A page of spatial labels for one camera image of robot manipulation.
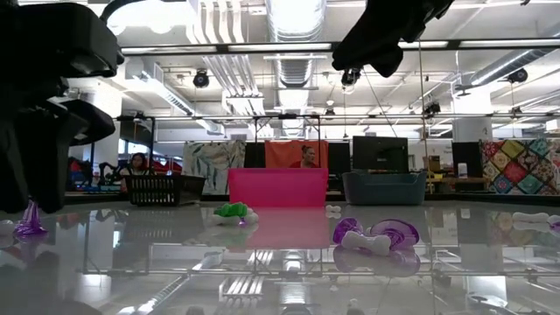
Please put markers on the leaf patterned cloth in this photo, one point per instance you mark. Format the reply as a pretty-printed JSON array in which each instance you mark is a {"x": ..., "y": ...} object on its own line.
[{"x": 212, "y": 164}]

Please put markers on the pink plastic bin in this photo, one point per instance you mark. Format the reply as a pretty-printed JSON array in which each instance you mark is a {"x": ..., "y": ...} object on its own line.
[{"x": 277, "y": 188}]

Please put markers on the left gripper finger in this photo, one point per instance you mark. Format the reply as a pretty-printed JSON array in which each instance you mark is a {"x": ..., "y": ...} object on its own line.
[
  {"x": 13, "y": 166},
  {"x": 48, "y": 175}
]

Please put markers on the colourful patchwork quilt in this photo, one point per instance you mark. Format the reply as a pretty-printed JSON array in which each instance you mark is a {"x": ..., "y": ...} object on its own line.
[{"x": 520, "y": 166}]

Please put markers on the black mesh basket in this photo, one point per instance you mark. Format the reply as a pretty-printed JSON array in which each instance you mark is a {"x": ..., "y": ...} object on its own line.
[{"x": 164, "y": 190}]

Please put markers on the purple plastic toy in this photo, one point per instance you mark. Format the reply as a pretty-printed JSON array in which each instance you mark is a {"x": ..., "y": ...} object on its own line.
[
  {"x": 345, "y": 228},
  {"x": 242, "y": 222},
  {"x": 556, "y": 226},
  {"x": 30, "y": 221}
]

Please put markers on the orange cloth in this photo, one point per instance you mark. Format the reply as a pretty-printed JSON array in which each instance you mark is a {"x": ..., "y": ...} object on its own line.
[{"x": 280, "y": 153}]

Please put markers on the silver ventilation duct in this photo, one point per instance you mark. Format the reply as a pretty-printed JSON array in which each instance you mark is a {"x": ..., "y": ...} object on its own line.
[{"x": 295, "y": 26}]

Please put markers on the teal plastic bin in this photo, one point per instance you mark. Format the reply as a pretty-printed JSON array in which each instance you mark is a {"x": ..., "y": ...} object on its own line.
[{"x": 382, "y": 190}]

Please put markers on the person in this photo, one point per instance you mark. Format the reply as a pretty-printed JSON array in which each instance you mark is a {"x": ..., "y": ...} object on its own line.
[
  {"x": 307, "y": 157},
  {"x": 136, "y": 168}
]

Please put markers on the green plastic toy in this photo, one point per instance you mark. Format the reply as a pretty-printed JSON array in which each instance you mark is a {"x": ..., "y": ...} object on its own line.
[{"x": 232, "y": 210}]

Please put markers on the black ceiling spotlight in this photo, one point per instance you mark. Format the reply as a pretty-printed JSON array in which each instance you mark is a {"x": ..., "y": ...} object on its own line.
[
  {"x": 201, "y": 79},
  {"x": 350, "y": 77},
  {"x": 517, "y": 75}
]

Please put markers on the white bottle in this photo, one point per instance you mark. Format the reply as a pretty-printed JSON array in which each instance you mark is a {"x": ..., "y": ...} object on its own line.
[{"x": 462, "y": 170}]

